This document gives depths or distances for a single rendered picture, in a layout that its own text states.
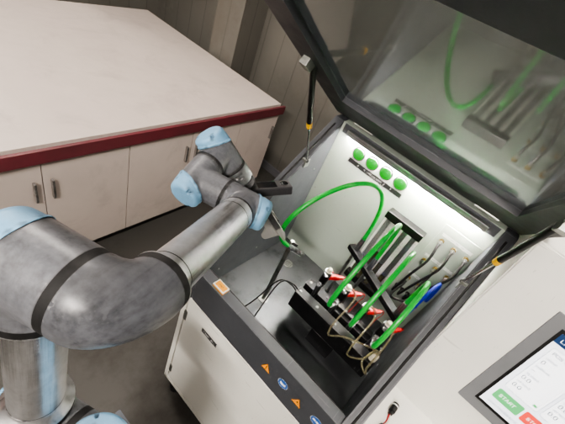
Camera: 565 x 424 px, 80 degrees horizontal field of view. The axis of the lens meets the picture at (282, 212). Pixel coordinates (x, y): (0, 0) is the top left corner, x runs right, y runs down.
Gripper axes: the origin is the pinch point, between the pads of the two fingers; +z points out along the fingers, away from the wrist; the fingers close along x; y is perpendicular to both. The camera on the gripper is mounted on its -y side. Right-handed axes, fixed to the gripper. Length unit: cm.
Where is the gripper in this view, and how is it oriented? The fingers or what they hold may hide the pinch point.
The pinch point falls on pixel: (281, 229)
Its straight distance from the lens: 99.2
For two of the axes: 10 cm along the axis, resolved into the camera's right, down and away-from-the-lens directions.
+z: 4.3, 6.9, 5.7
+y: -8.6, 5.1, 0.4
